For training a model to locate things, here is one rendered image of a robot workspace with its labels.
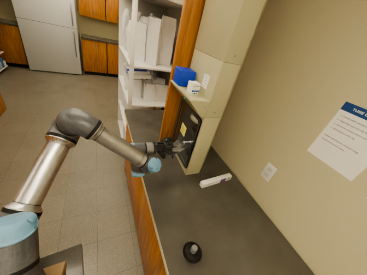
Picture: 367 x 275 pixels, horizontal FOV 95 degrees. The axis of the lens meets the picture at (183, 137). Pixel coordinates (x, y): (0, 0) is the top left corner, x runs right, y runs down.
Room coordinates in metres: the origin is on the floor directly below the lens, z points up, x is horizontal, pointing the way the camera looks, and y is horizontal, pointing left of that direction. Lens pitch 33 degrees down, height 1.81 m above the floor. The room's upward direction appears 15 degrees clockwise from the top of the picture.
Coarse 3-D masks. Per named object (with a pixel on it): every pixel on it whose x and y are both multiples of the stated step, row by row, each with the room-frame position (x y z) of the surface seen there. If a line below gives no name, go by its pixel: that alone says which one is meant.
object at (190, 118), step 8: (184, 104) 1.08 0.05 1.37; (184, 112) 1.06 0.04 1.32; (192, 112) 0.97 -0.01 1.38; (184, 120) 1.04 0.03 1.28; (192, 120) 0.95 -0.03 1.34; (200, 120) 0.88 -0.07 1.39; (176, 128) 1.11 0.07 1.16; (192, 128) 0.93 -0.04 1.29; (176, 136) 1.08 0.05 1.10; (184, 136) 0.99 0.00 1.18; (192, 136) 0.91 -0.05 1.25; (192, 144) 0.88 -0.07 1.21; (184, 152) 0.94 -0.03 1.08; (184, 160) 0.91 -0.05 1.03
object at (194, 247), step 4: (188, 244) 0.40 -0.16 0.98; (192, 244) 0.41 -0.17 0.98; (196, 244) 0.41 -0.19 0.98; (184, 248) 0.39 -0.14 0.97; (188, 248) 0.39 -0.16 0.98; (192, 248) 0.38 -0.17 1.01; (196, 248) 0.38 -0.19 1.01; (200, 248) 0.41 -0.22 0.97; (184, 252) 0.37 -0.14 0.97; (188, 252) 0.37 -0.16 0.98; (192, 252) 0.37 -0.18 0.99; (196, 252) 0.38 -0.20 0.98; (200, 252) 0.39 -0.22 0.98; (184, 256) 0.36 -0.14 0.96; (188, 256) 0.36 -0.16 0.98; (192, 256) 0.36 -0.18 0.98; (196, 256) 0.36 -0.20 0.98; (200, 256) 0.37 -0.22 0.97; (188, 260) 0.34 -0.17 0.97; (192, 260) 0.35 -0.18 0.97; (196, 260) 0.35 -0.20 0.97
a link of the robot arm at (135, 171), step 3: (132, 165) 0.66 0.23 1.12; (135, 165) 0.65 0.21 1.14; (132, 168) 0.65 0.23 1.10; (135, 168) 0.64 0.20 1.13; (138, 168) 0.63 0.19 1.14; (132, 171) 0.64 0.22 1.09; (135, 171) 0.64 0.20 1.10; (138, 171) 0.63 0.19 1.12; (132, 174) 0.63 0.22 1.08; (135, 174) 0.63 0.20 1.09; (138, 174) 0.63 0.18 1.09; (141, 174) 0.64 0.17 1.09; (144, 174) 0.66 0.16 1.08
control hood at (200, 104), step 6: (174, 84) 1.02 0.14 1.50; (180, 90) 0.94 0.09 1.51; (186, 96) 0.87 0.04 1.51; (192, 96) 0.88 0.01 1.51; (198, 96) 0.91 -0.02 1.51; (192, 102) 0.82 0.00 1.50; (198, 102) 0.84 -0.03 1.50; (204, 102) 0.86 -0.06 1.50; (198, 108) 0.84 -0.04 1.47; (204, 108) 0.86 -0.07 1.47; (198, 114) 0.85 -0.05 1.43; (204, 114) 0.87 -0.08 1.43
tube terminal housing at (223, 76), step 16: (192, 64) 1.12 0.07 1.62; (208, 64) 0.98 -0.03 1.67; (224, 64) 0.88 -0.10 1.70; (224, 80) 0.90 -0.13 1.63; (208, 96) 0.90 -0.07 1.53; (224, 96) 0.92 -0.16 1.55; (208, 112) 0.88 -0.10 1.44; (208, 128) 0.90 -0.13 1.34; (208, 144) 0.92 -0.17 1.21; (192, 160) 0.88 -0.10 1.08
